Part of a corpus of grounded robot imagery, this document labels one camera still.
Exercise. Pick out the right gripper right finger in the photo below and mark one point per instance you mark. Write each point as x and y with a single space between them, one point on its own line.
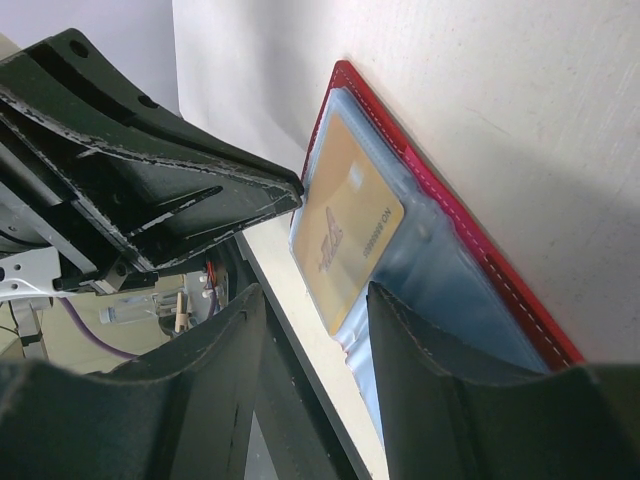
451 411

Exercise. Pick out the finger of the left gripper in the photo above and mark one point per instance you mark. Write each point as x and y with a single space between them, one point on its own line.
104 189

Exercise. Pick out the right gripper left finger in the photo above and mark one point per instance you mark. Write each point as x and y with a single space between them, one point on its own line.
181 411

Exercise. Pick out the red leather card holder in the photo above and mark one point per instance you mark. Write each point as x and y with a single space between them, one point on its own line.
531 316

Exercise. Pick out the clear plastic bottle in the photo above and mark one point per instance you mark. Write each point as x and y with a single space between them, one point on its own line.
139 308

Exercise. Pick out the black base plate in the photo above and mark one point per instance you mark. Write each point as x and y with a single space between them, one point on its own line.
297 432

